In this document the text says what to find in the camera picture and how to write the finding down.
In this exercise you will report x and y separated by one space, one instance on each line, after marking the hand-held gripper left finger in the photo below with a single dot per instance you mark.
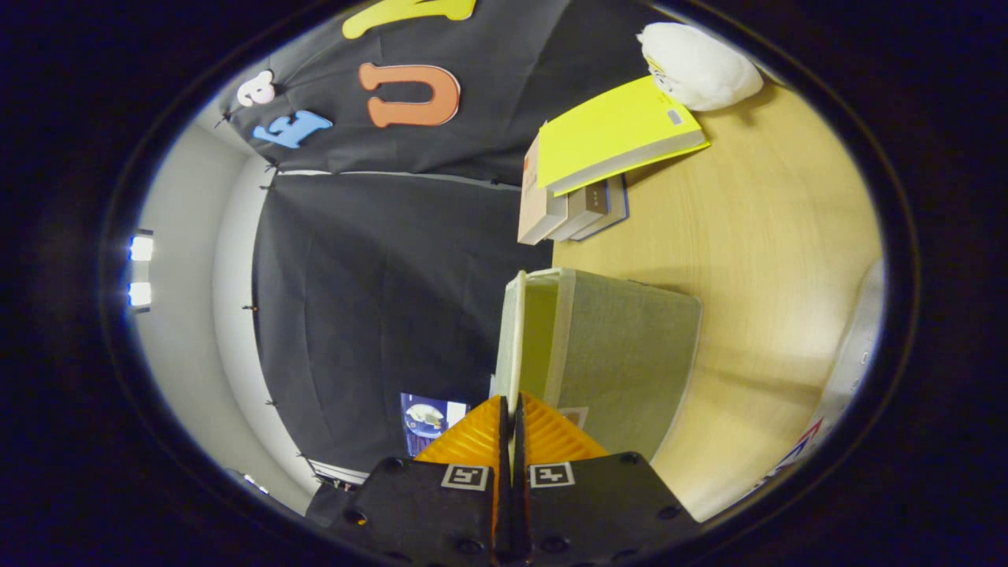
425 512

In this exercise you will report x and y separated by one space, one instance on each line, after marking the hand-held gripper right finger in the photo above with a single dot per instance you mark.
598 512

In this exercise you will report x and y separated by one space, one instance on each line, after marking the beige fabric storage box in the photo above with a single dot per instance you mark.
622 354

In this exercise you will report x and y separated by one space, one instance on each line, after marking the white canvas shoe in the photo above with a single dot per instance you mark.
858 354

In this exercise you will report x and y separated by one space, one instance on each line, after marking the black backdrop cloth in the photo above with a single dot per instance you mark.
378 299

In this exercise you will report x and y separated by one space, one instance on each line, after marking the grey book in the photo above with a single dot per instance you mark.
587 209

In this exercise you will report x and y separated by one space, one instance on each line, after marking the blue book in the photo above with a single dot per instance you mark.
619 206

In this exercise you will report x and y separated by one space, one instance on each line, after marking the yellow book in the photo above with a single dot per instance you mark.
614 134

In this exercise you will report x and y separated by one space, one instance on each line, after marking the white plush toy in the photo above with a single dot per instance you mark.
701 67

